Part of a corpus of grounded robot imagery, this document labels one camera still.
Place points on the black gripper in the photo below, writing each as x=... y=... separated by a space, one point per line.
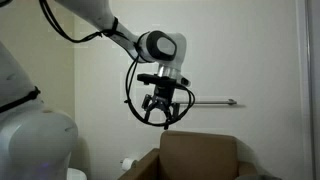
x=164 y=94

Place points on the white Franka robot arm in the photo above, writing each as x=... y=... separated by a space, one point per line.
x=36 y=140

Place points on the brown leather couch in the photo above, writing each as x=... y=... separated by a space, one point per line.
x=196 y=156

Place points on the white toilet paper roll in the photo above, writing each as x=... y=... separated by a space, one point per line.
x=127 y=164

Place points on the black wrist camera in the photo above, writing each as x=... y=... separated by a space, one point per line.
x=160 y=79

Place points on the metal wall grab bar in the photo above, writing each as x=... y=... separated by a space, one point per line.
x=213 y=102

